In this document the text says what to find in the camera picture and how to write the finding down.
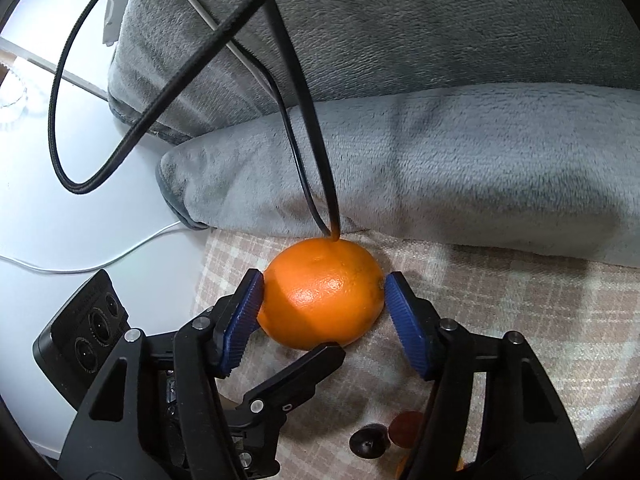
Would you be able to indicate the grey fleece blanket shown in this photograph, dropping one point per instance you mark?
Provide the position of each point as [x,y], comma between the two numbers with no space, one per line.
[425,135]

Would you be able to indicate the beige plaid bed sheet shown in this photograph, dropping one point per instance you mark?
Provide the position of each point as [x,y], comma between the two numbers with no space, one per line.
[500,300]

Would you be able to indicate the small red fruit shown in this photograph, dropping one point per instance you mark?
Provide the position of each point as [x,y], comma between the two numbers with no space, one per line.
[406,427]

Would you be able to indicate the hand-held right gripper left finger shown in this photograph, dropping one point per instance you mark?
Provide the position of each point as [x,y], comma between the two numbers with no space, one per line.
[244,321]

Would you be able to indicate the dark purple grape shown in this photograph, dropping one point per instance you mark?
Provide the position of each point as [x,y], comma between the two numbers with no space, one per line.
[369,441]

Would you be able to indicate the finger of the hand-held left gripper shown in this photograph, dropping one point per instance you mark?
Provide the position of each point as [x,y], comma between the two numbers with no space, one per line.
[305,372]

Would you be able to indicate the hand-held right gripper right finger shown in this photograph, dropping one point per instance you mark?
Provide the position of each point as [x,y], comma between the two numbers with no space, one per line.
[406,327]

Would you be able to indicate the large orange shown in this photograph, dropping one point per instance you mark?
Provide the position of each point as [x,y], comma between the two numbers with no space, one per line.
[320,290]

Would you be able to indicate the clear glass dish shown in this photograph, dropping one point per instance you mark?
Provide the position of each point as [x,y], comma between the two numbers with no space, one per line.
[10,95]

